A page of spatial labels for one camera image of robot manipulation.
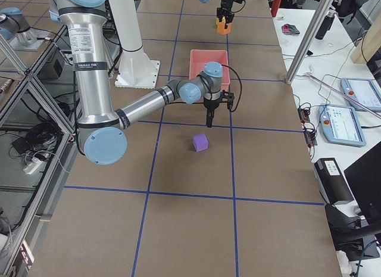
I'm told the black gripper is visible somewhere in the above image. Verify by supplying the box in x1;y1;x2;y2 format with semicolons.
216;7;235;27
203;92;220;127

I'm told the orange foam block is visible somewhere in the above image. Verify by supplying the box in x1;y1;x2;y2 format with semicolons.
216;21;232;35

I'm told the purple foam block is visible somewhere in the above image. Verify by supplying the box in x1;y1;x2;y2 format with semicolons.
193;133;209;152

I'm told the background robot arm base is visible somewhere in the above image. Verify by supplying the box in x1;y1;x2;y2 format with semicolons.
1;7;43;51

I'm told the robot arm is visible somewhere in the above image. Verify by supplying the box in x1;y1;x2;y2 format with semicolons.
216;0;246;35
51;0;223;165

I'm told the pink plastic bin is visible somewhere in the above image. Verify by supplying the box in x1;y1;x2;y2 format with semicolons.
189;49;232;92

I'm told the yellow foam block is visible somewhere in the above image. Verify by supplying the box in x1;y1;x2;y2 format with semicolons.
216;17;226;25

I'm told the red cylinder bottle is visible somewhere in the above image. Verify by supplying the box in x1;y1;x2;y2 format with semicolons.
271;0;282;17

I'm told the grey and pink cloth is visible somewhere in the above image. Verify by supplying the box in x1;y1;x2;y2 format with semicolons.
281;24;300;36

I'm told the black water bottle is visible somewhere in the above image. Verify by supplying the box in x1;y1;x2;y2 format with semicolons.
315;11;336;40

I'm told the near teach pendant tablet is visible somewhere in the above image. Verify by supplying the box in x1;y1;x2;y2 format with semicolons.
319;104;366;147

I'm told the teach pendant tablet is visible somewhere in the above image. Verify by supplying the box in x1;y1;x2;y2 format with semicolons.
319;104;366;147
341;78;380;112

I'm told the black box with label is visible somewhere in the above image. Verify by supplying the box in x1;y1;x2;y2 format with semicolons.
314;158;354;206

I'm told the far teach pendant tablet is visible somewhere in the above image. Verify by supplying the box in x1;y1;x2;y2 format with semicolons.
341;78;380;112

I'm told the black monitor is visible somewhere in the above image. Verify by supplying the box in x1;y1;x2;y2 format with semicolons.
344;142;380;222

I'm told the white power strip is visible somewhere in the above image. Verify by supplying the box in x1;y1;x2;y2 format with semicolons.
23;157;42;175

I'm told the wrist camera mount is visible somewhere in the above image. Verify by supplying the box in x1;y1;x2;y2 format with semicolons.
221;91;235;111

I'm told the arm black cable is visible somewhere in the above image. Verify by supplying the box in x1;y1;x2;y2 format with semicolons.
169;62;243;113

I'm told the aluminium frame post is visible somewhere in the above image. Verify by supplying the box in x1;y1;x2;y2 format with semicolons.
285;0;333;85

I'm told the aluminium frame rail structure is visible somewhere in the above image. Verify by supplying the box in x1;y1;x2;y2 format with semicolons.
1;27;80;276

